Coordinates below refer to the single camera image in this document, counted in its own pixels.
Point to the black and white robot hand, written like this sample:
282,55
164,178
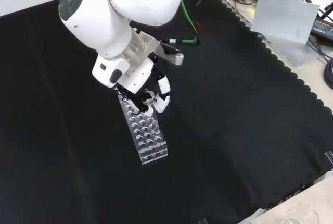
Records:
130,75

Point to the clear plastic test tube rack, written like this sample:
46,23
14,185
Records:
145,142

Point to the black bench cloth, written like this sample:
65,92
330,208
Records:
234,117

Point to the clear cloth clip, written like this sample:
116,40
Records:
203,221
330,156

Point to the pale board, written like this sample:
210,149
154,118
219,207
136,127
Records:
283,18

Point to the black power adapter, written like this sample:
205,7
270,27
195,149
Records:
322,27

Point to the clear glass beaker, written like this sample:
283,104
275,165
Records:
301,216

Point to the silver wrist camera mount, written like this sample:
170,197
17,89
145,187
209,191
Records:
177,58

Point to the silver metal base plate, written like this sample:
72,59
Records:
296,53

